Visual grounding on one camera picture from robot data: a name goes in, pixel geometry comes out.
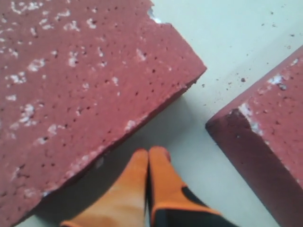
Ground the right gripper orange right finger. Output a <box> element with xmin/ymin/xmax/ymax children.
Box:
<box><xmin>148</xmin><ymin>146</ymin><xmax>236</xmax><ymax>227</ymax></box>

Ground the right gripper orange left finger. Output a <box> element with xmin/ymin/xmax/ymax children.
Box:
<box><xmin>60</xmin><ymin>149</ymin><xmax>148</xmax><ymax>227</ymax></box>

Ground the red brick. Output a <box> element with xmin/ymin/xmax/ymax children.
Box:
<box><xmin>0</xmin><ymin>0</ymin><xmax>206</xmax><ymax>227</ymax></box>
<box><xmin>205</xmin><ymin>48</ymin><xmax>303</xmax><ymax>227</ymax></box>

